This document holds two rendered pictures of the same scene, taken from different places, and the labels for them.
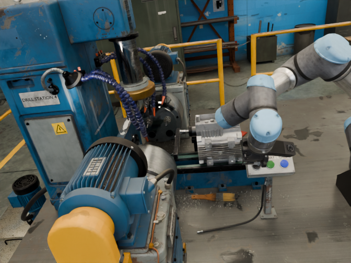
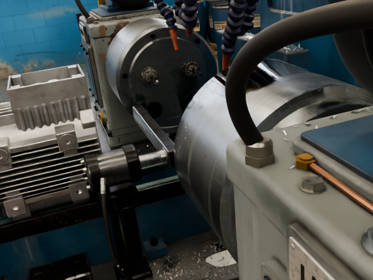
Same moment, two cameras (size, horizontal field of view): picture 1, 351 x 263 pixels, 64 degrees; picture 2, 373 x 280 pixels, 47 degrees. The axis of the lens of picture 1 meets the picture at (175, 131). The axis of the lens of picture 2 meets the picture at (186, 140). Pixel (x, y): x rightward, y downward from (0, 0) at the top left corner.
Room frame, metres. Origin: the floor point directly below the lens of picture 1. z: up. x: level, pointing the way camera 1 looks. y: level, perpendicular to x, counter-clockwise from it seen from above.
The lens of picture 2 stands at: (1.88, -0.25, 1.31)
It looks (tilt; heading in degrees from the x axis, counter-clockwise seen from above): 23 degrees down; 156
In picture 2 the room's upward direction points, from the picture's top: 6 degrees counter-clockwise
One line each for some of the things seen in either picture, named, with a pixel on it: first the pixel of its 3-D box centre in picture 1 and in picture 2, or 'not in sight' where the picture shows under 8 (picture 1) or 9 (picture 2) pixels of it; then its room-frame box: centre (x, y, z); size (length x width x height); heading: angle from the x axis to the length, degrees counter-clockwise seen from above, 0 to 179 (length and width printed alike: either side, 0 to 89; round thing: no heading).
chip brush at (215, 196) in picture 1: (213, 196); not in sight; (1.01, -0.13, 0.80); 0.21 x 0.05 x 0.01; 77
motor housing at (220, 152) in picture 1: (218, 142); (39, 151); (1.14, -0.20, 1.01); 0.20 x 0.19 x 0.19; 82
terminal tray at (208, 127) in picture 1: (209, 125); (50, 96); (1.15, -0.16, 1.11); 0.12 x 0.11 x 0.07; 82
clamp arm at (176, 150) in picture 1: (177, 142); (152, 131); (1.20, 0.00, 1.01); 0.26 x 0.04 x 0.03; 172
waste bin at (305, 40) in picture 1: (303, 40); not in sight; (5.63, -2.80, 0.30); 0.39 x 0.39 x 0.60
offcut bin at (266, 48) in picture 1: (261, 42); not in sight; (5.63, -1.96, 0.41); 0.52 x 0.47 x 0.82; 85
